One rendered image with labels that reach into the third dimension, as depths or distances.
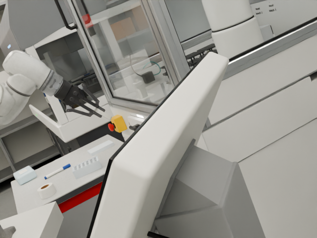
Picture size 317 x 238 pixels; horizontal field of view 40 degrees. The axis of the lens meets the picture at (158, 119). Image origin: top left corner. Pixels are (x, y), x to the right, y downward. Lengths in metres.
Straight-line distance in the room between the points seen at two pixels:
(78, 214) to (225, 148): 0.82
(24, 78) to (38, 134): 4.30
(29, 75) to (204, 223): 1.09
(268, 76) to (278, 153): 0.25
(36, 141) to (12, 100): 4.27
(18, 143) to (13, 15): 3.58
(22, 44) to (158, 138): 2.01
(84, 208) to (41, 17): 1.11
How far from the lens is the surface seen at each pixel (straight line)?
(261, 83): 1.38
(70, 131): 2.54
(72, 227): 1.94
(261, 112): 1.39
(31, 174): 2.30
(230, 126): 1.33
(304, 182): 1.53
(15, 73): 1.65
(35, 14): 2.52
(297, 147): 1.49
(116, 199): 0.48
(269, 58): 1.40
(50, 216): 1.52
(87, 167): 1.97
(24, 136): 5.92
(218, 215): 0.68
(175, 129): 0.56
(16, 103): 1.69
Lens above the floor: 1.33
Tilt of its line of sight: 14 degrees down
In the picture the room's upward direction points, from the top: 22 degrees counter-clockwise
